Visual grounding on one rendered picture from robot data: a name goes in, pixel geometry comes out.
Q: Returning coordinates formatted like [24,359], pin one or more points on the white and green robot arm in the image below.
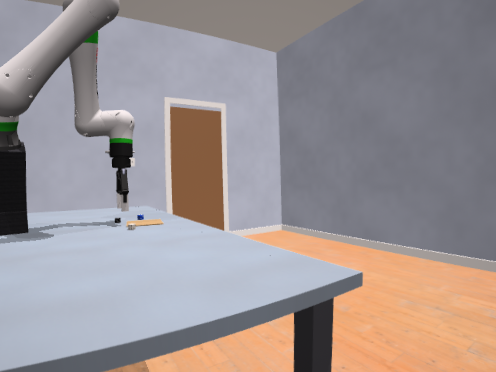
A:
[22,77]

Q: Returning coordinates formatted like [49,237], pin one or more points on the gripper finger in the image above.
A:
[118,196]
[124,193]

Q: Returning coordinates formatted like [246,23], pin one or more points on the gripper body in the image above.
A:
[121,163]

